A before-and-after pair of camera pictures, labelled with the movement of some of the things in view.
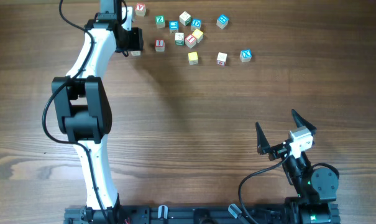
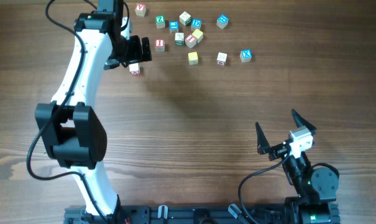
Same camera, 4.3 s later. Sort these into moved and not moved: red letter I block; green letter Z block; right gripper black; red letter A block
Moved: red letter A block
Not moved: right gripper black; green letter Z block; red letter I block
